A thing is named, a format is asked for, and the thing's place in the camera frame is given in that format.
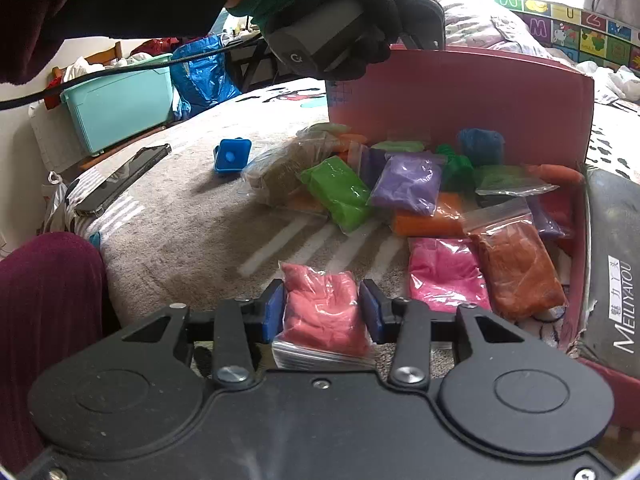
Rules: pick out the purple folded duvet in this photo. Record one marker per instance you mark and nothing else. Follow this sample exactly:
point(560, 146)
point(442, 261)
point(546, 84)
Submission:
point(484, 24)

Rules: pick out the blue plastic square block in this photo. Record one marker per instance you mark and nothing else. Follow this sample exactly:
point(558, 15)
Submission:
point(231, 156)

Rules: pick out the colourful alphabet foam mat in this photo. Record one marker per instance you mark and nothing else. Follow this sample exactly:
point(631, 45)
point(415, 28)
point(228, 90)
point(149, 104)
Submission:
point(580, 34)

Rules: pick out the pink clay bag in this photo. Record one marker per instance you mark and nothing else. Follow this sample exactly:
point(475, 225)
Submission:
point(323, 328)

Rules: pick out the magenta clay bag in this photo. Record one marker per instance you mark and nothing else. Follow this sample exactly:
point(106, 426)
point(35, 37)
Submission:
point(445, 272)

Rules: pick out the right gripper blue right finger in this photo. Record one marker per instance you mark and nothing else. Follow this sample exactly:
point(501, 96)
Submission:
point(377, 312)

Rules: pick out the dark green clay bag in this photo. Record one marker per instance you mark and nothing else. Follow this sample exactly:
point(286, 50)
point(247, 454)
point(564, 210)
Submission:
point(512, 181)

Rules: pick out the maroon sleeved left forearm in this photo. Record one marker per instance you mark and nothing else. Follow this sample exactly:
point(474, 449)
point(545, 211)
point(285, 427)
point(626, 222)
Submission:
point(32, 31)

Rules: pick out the teal plastic storage bin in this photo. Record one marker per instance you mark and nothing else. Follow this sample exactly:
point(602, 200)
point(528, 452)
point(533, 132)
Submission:
point(109, 109)

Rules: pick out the red cardboard box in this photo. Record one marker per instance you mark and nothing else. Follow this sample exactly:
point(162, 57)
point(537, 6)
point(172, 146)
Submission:
point(542, 109)

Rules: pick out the purple clay bag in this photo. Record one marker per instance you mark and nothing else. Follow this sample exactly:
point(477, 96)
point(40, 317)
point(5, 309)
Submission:
point(410, 182)

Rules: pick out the black smartphone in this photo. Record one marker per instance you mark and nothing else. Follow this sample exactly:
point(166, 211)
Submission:
point(102, 197)

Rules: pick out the orange clay bag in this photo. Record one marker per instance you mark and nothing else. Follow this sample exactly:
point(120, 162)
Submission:
point(445, 222)

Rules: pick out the blue plastic shopping bag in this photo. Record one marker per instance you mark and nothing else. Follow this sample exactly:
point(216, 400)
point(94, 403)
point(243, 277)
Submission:
point(200, 85)

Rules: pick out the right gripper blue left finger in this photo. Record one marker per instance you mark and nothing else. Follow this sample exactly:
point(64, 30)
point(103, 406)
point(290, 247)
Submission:
point(271, 305)

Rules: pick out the red-orange clay bag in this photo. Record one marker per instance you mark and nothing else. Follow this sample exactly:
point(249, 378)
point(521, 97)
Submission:
point(519, 272)

